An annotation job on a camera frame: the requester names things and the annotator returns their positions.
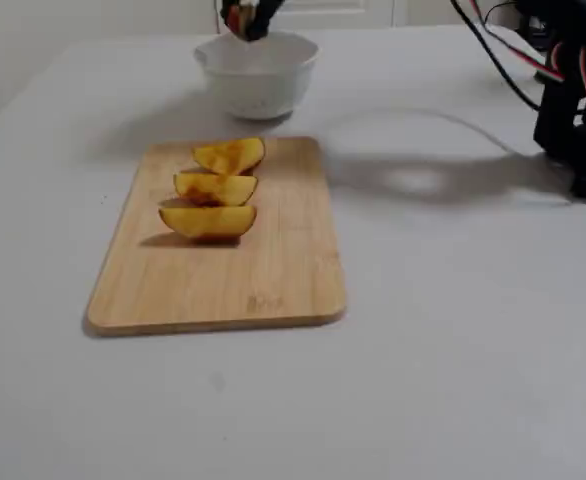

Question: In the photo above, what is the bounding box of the apple slice widest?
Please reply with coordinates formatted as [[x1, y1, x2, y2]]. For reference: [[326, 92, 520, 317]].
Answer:
[[226, 2, 255, 39]]

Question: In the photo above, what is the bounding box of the white bowl with butterfly print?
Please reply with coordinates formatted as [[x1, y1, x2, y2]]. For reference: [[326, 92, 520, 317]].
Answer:
[[193, 30, 320, 121]]

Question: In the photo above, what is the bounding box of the apple slice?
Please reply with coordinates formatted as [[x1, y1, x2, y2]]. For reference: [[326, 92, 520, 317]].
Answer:
[[173, 171, 259, 207], [158, 203, 258, 245], [191, 137, 267, 176]]

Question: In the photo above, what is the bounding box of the wooden cutting board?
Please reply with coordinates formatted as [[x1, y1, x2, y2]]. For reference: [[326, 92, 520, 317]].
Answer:
[[83, 135, 348, 337]]

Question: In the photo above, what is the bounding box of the thin black cable loop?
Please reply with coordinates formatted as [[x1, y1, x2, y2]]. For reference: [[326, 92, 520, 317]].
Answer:
[[449, 0, 544, 112]]

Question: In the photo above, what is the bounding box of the red white servo cable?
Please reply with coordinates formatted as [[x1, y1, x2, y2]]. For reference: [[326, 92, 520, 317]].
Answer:
[[471, 0, 567, 84]]

